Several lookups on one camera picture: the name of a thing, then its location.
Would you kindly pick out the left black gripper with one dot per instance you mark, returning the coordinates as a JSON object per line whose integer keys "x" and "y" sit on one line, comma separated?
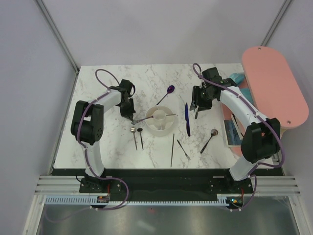
{"x": 128, "y": 114}

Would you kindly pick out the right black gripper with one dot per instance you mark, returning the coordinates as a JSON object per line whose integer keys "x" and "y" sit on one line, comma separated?
{"x": 196, "y": 100}

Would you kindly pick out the small dark two-prong fork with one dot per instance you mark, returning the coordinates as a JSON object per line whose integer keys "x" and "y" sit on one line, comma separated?
{"x": 183, "y": 150}

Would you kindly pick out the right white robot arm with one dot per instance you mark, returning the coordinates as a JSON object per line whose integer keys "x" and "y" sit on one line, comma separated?
{"x": 261, "y": 139}

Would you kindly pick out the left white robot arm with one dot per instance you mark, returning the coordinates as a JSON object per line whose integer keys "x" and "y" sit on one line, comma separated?
{"x": 88, "y": 122}

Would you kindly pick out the silver small spoon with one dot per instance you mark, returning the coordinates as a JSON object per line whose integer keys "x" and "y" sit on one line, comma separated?
{"x": 133, "y": 131}

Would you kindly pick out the black small spoon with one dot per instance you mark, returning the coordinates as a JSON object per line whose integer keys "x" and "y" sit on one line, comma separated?
{"x": 141, "y": 139}

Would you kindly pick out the blue plastic knife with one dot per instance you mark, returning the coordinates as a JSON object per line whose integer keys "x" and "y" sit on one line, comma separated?
{"x": 186, "y": 114}

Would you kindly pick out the teal headphones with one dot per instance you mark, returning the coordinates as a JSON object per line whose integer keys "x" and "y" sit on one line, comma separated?
{"x": 238, "y": 78}

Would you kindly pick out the white round divided container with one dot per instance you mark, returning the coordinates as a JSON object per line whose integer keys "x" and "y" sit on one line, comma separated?
{"x": 160, "y": 125}

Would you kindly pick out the copper bowl dark spoon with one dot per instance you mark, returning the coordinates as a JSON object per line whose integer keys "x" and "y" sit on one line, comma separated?
{"x": 214, "y": 132}

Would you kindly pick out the dark chopstick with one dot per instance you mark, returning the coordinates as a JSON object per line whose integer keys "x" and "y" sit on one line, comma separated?
{"x": 172, "y": 150}

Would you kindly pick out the pink oval shelf top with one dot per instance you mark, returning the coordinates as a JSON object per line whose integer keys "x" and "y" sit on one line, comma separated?
{"x": 274, "y": 89}

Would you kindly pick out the purple long-handled spoon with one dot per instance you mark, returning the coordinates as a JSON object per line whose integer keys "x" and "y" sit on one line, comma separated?
{"x": 170, "y": 90}

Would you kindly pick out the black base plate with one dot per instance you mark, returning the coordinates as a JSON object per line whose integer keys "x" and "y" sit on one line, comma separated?
{"x": 166, "y": 183}

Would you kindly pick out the white slotted cable duct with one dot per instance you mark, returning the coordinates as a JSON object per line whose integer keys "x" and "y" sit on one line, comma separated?
{"x": 110, "y": 200}

